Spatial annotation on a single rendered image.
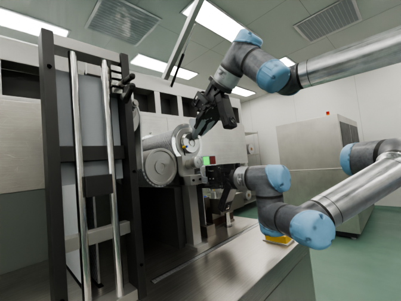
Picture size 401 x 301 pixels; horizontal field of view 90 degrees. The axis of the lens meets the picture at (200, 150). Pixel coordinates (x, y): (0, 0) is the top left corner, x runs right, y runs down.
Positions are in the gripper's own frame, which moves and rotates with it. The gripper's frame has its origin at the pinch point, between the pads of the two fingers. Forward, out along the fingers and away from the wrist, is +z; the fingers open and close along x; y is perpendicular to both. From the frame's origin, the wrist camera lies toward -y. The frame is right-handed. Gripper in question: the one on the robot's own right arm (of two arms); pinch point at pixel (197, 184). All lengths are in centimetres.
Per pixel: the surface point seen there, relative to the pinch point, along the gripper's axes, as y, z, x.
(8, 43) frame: 54, 30, 52
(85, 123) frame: 18.8, -13.1, 42.0
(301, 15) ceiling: 171, 10, -202
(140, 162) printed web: 10.2, -1.7, 24.4
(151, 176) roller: 5.7, -2.9, 21.8
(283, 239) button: -17.6, -29.2, -6.5
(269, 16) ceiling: 171, 35, -172
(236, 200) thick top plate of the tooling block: -8.8, -7.0, -14.7
